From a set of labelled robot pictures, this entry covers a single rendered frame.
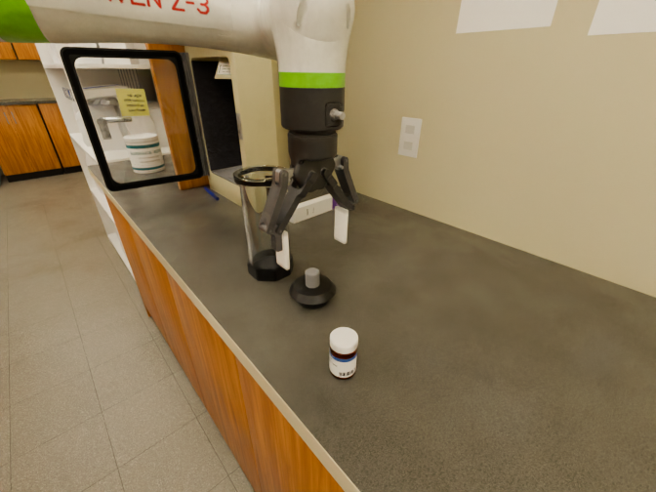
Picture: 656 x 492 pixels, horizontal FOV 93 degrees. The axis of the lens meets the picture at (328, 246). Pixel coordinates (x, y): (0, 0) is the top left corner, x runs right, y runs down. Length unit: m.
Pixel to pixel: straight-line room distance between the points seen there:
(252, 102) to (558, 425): 0.93
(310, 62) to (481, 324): 0.51
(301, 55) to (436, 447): 0.51
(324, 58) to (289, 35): 0.05
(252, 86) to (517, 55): 0.65
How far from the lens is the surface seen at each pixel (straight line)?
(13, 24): 0.57
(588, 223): 0.92
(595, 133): 0.89
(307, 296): 0.59
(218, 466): 1.54
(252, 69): 0.97
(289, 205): 0.49
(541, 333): 0.68
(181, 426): 1.68
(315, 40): 0.45
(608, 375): 0.66
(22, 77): 6.41
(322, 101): 0.45
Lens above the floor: 1.34
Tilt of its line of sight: 29 degrees down
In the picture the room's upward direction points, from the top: straight up
